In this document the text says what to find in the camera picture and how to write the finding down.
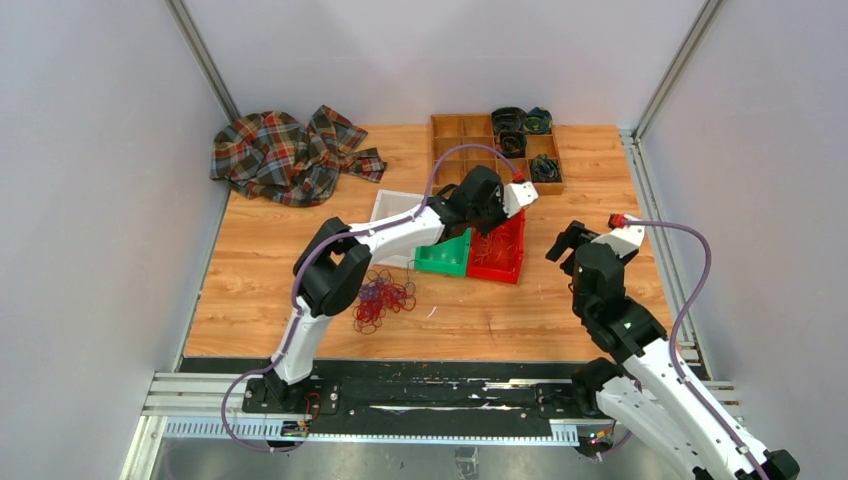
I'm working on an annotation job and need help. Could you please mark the orange wires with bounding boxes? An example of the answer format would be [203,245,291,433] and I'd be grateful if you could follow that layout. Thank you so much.
[474,235,521,266]

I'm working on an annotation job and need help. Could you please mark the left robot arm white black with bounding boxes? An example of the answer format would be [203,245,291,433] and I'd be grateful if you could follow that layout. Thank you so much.
[245,166,538,413]

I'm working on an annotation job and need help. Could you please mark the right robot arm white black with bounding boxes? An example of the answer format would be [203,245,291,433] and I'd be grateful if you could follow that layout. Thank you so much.
[546,214,800,479]

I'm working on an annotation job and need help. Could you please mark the red plastic bin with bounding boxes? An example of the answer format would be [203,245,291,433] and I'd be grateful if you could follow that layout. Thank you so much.
[466,212,526,285]

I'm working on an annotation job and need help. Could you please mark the green plastic bin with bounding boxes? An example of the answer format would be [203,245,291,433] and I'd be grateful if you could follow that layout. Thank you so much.
[414,229,472,277]

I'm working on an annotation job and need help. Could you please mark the green rolled belt lower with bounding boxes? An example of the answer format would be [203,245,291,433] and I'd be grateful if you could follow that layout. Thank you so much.
[529,154,562,183]

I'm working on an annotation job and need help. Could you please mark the black rolled belt middle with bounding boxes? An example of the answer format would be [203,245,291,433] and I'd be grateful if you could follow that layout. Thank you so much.
[496,130,527,159]

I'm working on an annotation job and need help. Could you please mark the black rolled belt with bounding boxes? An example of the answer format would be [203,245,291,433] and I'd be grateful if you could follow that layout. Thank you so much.
[496,130,527,159]
[490,106,527,135]

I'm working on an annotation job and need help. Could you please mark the wooden compartment tray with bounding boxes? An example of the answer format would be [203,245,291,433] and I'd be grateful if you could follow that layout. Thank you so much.
[429,112,565,196]

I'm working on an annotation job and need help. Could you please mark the black rolled belt top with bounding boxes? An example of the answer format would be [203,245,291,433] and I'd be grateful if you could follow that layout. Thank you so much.
[490,106,527,135]

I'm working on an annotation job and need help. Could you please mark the white plastic bin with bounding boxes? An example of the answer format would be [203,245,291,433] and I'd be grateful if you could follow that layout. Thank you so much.
[370,189,423,269]

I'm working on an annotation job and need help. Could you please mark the blue green rolled belt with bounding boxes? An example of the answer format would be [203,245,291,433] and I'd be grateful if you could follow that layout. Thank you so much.
[523,107,553,135]

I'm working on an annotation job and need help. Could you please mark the plaid cloth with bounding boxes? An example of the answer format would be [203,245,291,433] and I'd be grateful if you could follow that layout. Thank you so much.
[209,105,388,208]

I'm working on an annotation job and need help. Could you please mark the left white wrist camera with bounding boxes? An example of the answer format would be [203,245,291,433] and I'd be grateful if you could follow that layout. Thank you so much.
[503,181,539,218]

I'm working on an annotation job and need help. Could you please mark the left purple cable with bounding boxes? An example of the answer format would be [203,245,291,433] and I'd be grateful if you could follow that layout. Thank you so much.
[220,143,528,454]

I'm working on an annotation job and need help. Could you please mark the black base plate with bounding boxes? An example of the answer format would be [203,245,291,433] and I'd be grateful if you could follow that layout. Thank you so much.
[177,357,616,440]

